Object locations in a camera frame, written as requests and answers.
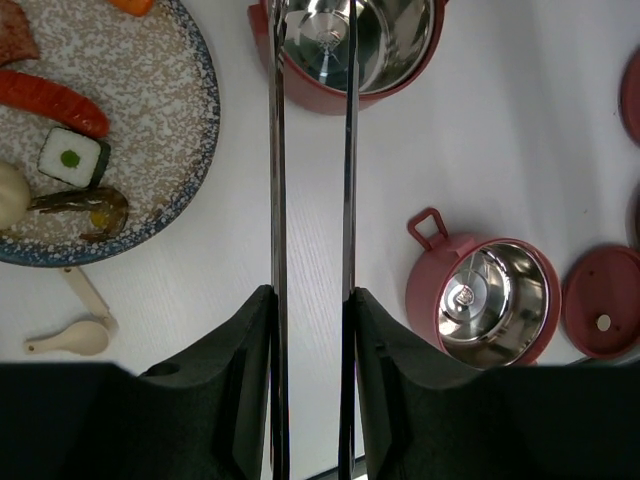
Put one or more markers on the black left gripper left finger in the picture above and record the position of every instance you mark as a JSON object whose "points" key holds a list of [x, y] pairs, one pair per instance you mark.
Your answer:
{"points": [[199, 414]]}

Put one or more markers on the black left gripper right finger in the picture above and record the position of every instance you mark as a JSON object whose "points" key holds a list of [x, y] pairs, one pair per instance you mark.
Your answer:
{"points": [[427, 416]]}

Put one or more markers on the metal tongs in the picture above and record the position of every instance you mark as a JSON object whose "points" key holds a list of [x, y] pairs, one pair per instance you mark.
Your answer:
{"points": [[280, 432]]}

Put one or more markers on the pink lunch container with handle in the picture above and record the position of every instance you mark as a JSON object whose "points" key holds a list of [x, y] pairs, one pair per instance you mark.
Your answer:
{"points": [[485, 302]]}

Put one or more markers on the sushi roll piece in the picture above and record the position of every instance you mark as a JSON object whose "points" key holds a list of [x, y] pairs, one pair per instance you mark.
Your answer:
{"points": [[74, 159]]}

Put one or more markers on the dark red lunch container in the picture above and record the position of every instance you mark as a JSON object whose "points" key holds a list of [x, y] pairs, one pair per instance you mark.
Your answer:
{"points": [[396, 41]]}

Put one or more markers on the orange fried chicken piece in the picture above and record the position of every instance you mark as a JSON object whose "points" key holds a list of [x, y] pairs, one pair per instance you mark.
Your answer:
{"points": [[137, 8]]}

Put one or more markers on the dark red lid front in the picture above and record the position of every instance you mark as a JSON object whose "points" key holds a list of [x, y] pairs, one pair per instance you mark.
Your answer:
{"points": [[600, 310]]}

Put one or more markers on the dark red lid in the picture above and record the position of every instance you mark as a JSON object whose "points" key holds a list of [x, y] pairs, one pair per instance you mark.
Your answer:
{"points": [[632, 217], [629, 97], [600, 310]]}

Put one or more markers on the brown shrimp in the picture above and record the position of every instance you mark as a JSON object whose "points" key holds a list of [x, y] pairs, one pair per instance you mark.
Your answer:
{"points": [[107, 207]]}

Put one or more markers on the white steamed bun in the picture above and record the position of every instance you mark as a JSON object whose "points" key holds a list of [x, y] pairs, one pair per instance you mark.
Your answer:
{"points": [[15, 196]]}

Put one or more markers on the dark red lid middle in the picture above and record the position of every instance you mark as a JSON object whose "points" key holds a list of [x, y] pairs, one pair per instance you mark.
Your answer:
{"points": [[632, 217]]}

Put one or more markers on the speckled ceramic plate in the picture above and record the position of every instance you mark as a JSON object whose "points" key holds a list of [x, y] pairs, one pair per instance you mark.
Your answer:
{"points": [[154, 78]]}

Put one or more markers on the red sausage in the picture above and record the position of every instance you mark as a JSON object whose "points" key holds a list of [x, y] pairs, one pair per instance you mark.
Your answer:
{"points": [[43, 97]]}

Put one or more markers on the dark red lid back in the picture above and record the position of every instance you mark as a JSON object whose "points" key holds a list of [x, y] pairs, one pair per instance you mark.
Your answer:
{"points": [[629, 97]]}

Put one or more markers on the brown meat slice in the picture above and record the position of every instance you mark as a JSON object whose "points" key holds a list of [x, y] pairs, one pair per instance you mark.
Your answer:
{"points": [[17, 41]]}

